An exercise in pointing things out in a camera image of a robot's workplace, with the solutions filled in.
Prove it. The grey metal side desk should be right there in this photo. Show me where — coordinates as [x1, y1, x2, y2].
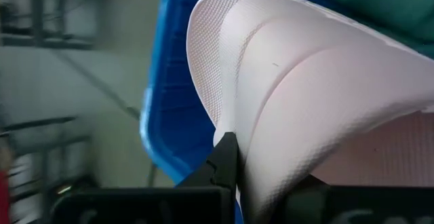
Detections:
[0, 115, 99, 224]

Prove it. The pink foam slide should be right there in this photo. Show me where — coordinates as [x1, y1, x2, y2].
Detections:
[185, 0, 434, 224]

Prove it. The blue plastic bin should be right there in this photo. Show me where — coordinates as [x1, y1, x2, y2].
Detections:
[139, 0, 326, 224]

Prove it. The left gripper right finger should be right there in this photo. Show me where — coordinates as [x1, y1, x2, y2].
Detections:
[271, 175, 330, 224]

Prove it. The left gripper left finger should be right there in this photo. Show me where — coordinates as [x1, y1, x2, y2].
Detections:
[178, 132, 238, 188]

